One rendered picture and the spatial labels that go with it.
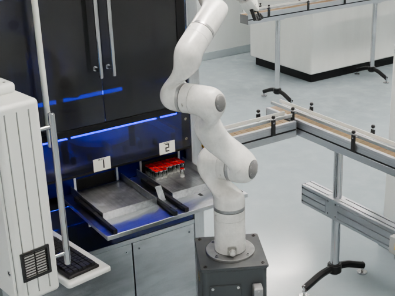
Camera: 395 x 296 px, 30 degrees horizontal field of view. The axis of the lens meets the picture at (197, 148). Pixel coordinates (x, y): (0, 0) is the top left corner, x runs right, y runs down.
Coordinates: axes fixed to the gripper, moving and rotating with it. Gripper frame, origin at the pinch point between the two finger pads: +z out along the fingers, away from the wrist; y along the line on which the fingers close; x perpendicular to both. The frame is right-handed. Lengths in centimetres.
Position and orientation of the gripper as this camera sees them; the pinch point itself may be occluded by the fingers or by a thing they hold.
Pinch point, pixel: (257, 7)
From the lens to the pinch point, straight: 282.2
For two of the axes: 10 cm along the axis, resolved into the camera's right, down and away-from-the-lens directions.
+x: 9.0, -2.6, -3.4
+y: 1.7, 9.4, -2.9
